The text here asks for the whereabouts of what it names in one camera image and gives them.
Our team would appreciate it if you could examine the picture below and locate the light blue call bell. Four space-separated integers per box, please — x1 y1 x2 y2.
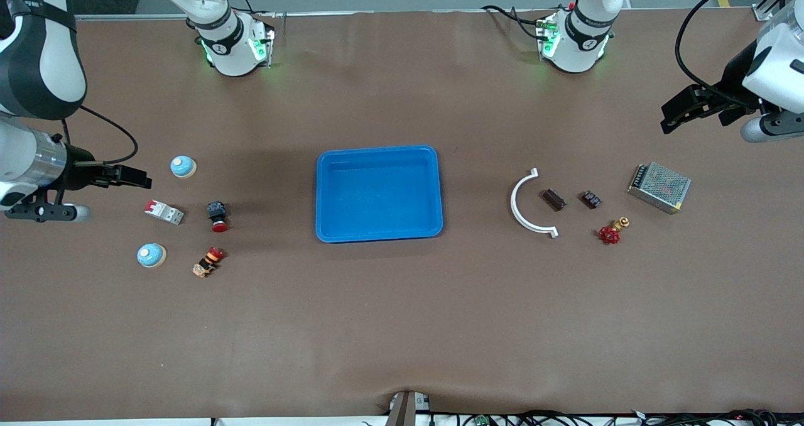
170 155 198 180
136 243 168 269

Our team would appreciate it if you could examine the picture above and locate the red button black base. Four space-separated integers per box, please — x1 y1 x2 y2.
207 201 231 233

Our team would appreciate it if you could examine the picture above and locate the metal mesh power supply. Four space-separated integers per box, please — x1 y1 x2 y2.
627 161 692 215

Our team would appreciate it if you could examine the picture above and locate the red button orange white base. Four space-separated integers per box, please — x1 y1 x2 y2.
192 246 225 279

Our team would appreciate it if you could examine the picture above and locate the red handwheel brass valve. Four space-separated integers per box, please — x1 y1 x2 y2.
597 217 631 246

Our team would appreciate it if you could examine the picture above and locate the white curved plastic clamp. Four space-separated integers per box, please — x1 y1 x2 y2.
510 168 560 239

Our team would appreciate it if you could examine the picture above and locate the blue plastic tray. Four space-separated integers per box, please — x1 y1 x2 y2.
315 145 444 244

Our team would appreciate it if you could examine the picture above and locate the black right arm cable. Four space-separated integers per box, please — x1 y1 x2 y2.
60 104 139 165

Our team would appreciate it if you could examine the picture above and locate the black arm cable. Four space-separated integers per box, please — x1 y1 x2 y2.
60 104 139 165
674 0 804 105

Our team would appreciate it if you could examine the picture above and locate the white circuit breaker red switch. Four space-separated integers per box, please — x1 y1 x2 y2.
144 200 185 226

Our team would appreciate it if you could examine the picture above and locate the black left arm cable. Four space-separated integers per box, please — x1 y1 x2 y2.
674 0 804 105

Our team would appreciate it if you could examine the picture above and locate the black base cable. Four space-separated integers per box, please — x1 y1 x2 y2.
482 4 542 42

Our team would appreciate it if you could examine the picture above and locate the black cable bundle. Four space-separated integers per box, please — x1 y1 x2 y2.
427 409 780 426

